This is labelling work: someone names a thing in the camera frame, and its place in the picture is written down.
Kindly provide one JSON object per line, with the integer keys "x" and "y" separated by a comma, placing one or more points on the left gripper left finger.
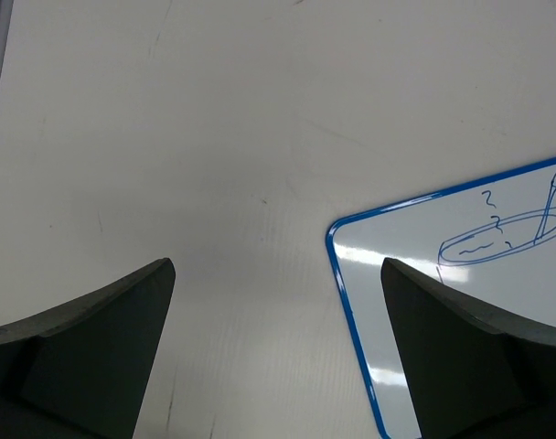
{"x": 80, "y": 369}

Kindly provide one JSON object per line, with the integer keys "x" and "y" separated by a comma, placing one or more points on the blue-framed small whiteboard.
{"x": 493, "y": 238}

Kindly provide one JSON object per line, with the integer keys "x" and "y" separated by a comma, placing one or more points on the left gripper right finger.
{"x": 473, "y": 370}

